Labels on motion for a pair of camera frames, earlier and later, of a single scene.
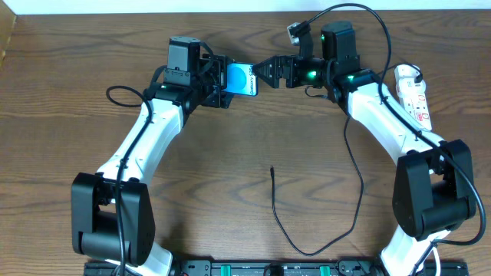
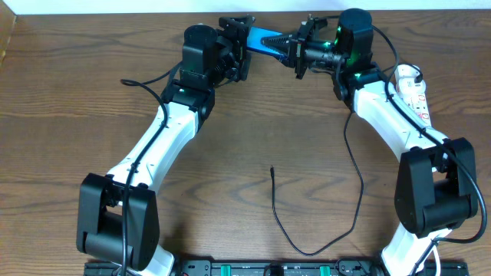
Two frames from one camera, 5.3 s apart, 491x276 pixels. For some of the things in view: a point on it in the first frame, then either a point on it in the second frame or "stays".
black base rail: [281, 267] stays
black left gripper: [221, 80] -> [241, 47]
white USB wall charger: [406, 86] stays
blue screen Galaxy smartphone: [242, 79] -> [254, 41]
